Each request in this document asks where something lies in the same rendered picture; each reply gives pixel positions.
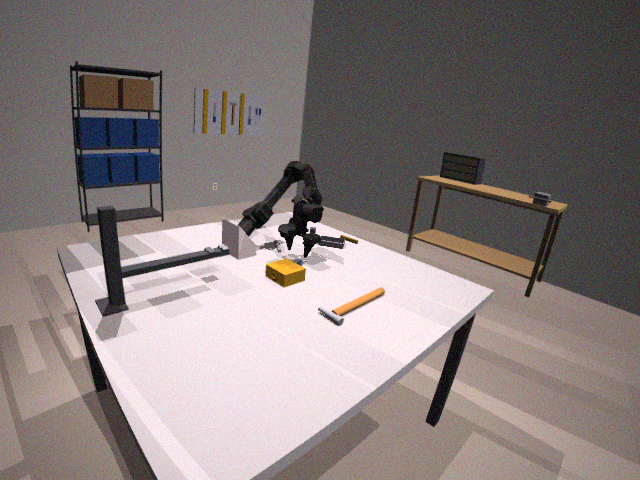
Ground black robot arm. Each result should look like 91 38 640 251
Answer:
238 161 324 240

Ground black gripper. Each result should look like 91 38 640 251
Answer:
285 216 321 258

